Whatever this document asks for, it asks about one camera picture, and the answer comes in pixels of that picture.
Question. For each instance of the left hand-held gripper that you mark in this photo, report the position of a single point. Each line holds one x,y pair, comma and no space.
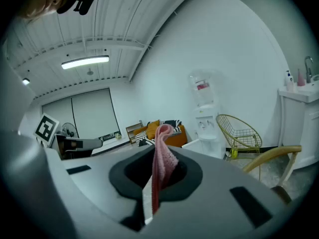
46,128

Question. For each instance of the small yellow object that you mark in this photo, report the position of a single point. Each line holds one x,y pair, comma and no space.
234,153

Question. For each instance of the wooden chair with brown seat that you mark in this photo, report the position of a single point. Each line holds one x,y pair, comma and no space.
274,151

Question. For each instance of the white pump soap bottle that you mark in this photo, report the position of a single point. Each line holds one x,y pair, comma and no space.
289,83

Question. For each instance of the wooden shelf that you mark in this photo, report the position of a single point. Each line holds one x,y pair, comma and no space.
133,125

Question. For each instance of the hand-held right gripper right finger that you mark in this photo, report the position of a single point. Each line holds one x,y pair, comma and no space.
219,178

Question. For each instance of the standing fan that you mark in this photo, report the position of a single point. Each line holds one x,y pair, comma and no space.
69,129

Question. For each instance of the black head-mounted camera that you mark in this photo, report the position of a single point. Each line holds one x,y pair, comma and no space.
86,1

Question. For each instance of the long ceiling lamp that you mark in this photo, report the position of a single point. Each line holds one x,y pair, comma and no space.
84,61

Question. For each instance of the orange sofa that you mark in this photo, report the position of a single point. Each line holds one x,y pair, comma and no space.
178,139

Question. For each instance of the small ceiling lamp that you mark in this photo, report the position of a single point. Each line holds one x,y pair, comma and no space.
26,81

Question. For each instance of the pink bottle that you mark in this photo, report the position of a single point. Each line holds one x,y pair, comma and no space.
300,80

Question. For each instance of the white roller blind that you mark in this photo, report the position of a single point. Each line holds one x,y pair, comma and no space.
94,113
58,118

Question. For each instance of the mustard cushion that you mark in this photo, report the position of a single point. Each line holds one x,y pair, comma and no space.
151,129

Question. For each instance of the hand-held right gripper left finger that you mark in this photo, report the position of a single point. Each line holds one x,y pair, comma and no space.
99,183

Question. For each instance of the white sink cabinet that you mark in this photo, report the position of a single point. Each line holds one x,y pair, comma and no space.
294,123

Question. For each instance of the black and white striped blanket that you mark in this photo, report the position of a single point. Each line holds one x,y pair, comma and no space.
143,136

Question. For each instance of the chrome sink faucet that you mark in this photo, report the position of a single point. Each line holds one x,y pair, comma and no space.
202,125
210,123

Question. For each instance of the round ceiling fixture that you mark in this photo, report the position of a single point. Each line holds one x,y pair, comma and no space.
90,71

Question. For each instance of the pink cloth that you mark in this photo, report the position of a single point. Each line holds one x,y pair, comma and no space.
162,158

